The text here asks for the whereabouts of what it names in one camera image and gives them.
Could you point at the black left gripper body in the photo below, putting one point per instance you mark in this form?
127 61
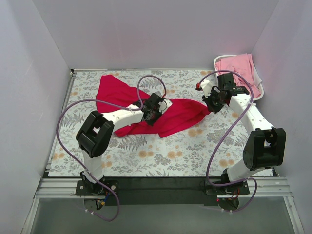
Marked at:
151 117

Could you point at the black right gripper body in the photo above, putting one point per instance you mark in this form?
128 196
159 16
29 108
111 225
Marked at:
210 105

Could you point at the red t shirt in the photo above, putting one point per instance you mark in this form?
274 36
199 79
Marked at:
181 115

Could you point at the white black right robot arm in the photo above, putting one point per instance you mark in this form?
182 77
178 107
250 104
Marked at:
265 145

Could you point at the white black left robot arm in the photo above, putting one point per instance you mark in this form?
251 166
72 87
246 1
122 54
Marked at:
95 134

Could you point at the pink t shirt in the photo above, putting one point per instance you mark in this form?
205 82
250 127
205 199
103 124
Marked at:
243 68

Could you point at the white laundry basket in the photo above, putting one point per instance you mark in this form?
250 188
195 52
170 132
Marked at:
258 92

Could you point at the floral table mat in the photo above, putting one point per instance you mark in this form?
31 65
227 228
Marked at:
209 147

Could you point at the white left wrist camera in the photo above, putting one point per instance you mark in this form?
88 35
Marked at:
164 105

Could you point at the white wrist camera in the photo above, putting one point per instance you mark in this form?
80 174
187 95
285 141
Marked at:
164 105
205 86

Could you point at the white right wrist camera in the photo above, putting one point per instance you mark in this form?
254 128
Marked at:
205 86

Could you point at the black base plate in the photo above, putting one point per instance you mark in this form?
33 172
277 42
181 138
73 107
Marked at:
170 190

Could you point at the aluminium frame rail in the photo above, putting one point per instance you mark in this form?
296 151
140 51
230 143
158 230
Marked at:
66 188

